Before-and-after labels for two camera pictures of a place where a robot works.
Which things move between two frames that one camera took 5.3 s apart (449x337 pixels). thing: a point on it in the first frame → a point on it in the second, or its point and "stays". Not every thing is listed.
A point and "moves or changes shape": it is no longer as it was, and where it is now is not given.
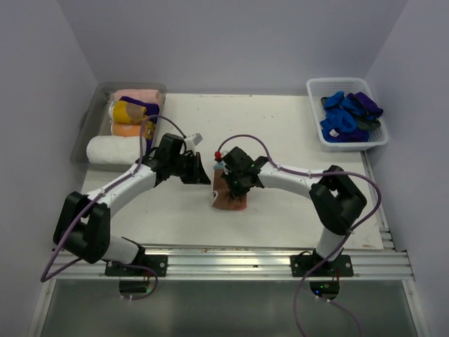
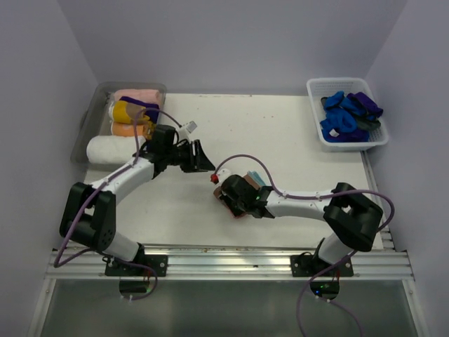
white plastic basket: x=318 y=88 stays
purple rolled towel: x=152 y=109 stays
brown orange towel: x=225 y=199 moves or changes shape
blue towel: x=338 y=107 stays
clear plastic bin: x=95 y=123 stays
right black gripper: x=236 y=192 → x=223 y=196
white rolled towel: x=115 y=149 stays
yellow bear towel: x=125 y=112 stays
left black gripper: x=197 y=175 → x=198 y=161
